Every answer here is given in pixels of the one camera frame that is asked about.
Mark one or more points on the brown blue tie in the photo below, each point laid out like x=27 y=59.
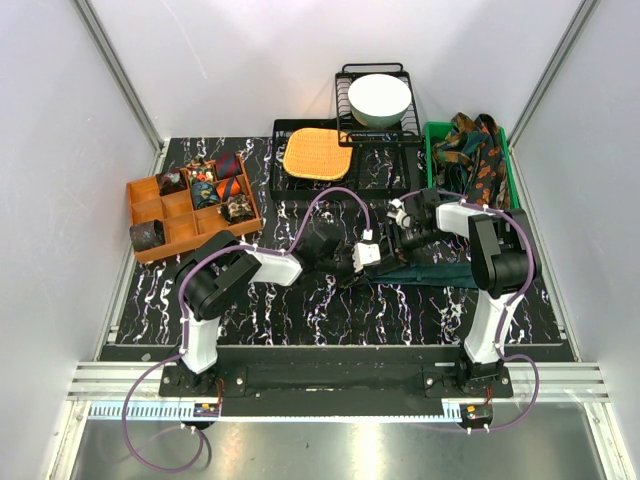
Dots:
x=147 y=235

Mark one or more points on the rolled maroon striped tie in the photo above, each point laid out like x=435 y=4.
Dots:
x=227 y=165

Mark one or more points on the orange wooden divided box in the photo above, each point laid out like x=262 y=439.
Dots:
x=184 y=227

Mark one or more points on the rolled beige patterned tie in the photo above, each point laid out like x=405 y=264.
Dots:
x=237 y=209

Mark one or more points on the rolled navy orange striped tie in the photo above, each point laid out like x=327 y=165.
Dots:
x=231 y=187

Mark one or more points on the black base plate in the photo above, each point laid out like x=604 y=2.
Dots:
x=337 y=381

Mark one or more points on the black wire dish rack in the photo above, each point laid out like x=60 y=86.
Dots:
x=406 y=132

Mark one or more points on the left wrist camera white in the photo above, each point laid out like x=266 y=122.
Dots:
x=365 y=255

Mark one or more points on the black wire tray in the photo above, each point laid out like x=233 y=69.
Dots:
x=375 y=172

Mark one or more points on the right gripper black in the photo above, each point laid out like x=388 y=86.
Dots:
x=394 y=239

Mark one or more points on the rolled colourful floral tie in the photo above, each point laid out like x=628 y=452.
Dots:
x=200 y=171

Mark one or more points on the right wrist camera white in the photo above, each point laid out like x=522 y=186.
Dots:
x=396 y=212

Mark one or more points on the dark green tie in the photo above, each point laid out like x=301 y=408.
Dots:
x=457 y=275

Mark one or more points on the orange woven pot holder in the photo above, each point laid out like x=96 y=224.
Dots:
x=315 y=154

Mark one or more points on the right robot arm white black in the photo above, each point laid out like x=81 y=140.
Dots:
x=503 y=264

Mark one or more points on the navy tie orange flowers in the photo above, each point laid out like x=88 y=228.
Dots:
x=488 y=183

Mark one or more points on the green plastic bin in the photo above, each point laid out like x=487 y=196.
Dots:
x=439 y=129

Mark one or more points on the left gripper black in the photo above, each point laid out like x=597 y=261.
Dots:
x=358 y=279

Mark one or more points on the rolled dark floral tie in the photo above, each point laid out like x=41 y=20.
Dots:
x=170 y=182

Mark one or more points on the brown teal patterned tie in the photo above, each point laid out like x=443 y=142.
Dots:
x=454 y=155

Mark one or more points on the rolled blue paisley tie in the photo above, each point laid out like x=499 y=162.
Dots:
x=204 y=195

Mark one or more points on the white bowl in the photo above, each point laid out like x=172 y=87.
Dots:
x=379 y=101

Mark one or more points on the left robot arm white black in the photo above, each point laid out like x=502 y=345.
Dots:
x=211 y=279

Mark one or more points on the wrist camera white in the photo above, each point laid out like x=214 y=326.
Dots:
x=396 y=212
x=365 y=255

